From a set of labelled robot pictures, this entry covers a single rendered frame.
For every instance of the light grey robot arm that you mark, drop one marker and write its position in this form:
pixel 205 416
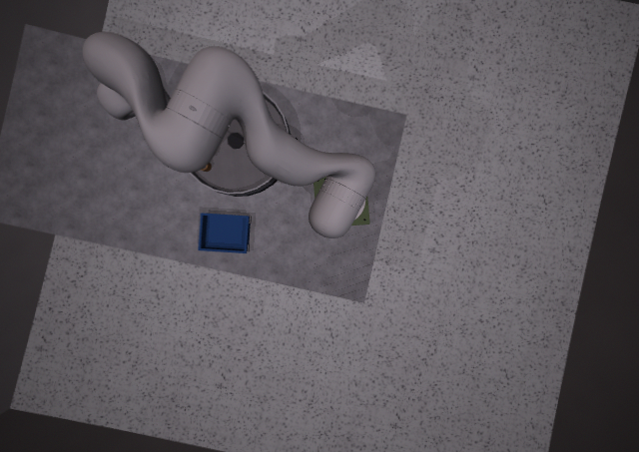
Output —
pixel 218 86

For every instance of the blue crate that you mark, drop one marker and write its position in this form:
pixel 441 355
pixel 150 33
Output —
pixel 224 233

